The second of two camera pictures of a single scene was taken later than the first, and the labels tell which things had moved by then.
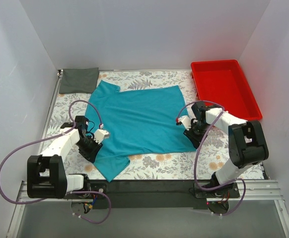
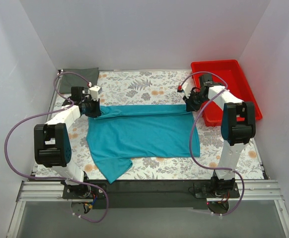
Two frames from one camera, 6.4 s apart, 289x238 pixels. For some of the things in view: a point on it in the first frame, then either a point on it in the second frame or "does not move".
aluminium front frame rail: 260,190 does not move
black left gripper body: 90,148 to 95,110
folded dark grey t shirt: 81,80 does not move
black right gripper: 194,135 to 190,105
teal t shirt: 138,122 does not move
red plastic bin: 223,83 does not move
